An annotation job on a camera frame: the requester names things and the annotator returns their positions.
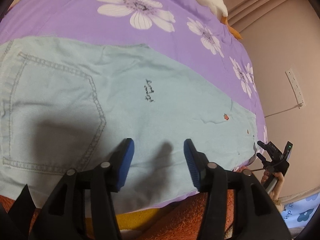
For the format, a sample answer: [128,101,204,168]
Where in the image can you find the white wall power strip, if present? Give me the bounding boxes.
[285,68,305,108]

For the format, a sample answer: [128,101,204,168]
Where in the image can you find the orange fuzzy garment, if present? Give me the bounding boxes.
[0,188,238,240]

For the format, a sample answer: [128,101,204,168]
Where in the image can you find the white power cable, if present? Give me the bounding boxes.
[263,102,303,119]

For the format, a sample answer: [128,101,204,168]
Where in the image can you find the light blue denim pants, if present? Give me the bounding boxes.
[1,36,257,213]

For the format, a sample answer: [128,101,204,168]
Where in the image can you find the purple floral bedsheet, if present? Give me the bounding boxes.
[1,0,266,170]

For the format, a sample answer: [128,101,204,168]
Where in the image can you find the pink curtain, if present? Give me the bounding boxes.
[216,0,304,28]

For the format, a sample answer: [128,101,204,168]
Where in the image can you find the right hand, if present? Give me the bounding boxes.
[260,171,286,203]

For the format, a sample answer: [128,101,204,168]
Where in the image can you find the blue floral fabric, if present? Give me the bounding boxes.
[281,193,319,229]

